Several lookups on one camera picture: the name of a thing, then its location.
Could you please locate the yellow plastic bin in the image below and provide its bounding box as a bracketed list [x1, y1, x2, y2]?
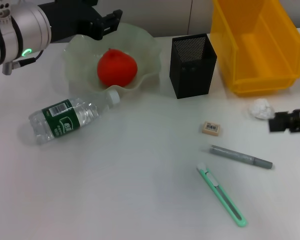
[209, 0, 300, 98]

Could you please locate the black mesh pen holder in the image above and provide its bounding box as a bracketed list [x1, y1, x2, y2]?
[169, 33, 218, 100]

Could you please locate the clear green-label water bottle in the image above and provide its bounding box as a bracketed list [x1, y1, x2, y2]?
[28, 89, 121, 146]

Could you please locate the pale green wavy fruit plate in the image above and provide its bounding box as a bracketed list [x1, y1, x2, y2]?
[62, 22, 162, 97]

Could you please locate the beige eraser with barcode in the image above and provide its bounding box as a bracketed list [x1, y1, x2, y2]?
[201, 121, 223, 137]

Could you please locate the grey marker pen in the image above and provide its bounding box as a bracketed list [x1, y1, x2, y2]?
[202, 144, 273, 170]

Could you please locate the green utility knife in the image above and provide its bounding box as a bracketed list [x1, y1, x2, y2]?
[196, 162, 248, 228]

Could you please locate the white paper ball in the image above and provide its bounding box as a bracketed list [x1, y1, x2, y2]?
[248, 98, 276, 121]

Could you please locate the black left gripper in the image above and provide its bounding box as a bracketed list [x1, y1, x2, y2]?
[37, 0, 123, 43]

